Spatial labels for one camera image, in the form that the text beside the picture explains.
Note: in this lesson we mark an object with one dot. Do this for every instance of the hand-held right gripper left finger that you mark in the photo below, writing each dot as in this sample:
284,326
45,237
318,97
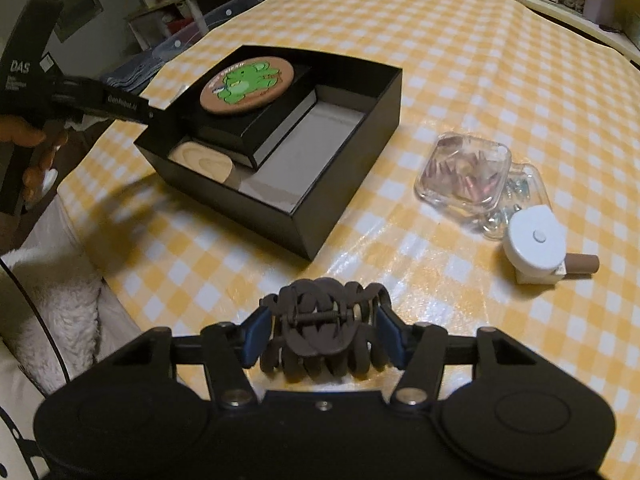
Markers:
256,336

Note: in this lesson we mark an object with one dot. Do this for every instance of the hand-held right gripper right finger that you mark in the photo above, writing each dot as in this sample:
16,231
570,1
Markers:
391,336

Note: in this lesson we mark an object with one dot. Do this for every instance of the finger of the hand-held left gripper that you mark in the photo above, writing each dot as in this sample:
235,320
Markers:
117,101

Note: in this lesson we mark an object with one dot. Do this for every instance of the brown hair claw clip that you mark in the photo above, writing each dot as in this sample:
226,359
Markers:
320,340

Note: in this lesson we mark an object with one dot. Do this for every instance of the rounded wooden block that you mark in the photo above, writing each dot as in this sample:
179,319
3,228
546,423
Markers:
202,162

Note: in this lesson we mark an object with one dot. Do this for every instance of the cork coaster green bear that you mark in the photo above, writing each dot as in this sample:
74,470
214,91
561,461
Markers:
247,85

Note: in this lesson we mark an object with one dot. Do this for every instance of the small black lidded box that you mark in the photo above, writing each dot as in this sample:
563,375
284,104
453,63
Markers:
260,125

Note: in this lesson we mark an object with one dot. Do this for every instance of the clear case with pink pieces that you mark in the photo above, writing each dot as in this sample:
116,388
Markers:
462,172

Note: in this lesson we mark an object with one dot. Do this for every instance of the large black box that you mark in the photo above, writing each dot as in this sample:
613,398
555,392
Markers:
340,160

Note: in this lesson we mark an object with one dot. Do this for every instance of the clear case with screws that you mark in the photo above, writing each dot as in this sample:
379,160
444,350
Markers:
522,195

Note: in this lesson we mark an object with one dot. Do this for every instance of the person's left hand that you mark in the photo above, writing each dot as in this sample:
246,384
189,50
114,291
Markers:
22,132

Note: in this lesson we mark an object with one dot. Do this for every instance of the folded blue grey cloth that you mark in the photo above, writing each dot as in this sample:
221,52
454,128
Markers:
132,72

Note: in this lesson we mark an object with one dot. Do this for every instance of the clear plastic storage bin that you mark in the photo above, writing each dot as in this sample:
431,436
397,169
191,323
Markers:
230,15

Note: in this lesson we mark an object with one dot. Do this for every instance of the white fluffy blanket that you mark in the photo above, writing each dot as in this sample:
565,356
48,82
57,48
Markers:
65,310

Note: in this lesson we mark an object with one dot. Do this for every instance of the white cloth black print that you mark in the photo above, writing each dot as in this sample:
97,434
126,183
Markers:
17,420

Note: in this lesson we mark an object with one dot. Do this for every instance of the yellow checked cloth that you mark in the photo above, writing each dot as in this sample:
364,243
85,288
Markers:
500,85

